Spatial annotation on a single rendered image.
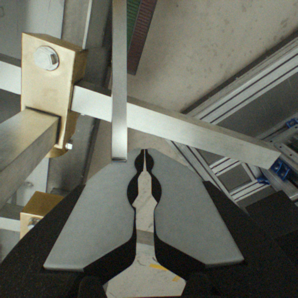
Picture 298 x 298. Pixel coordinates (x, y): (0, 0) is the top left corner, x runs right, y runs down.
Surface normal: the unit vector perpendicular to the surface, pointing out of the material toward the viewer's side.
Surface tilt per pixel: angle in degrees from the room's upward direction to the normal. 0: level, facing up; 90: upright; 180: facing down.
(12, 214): 90
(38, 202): 90
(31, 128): 90
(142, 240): 90
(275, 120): 0
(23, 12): 0
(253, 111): 0
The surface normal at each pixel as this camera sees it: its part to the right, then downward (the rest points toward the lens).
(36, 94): 0.03, 0.50
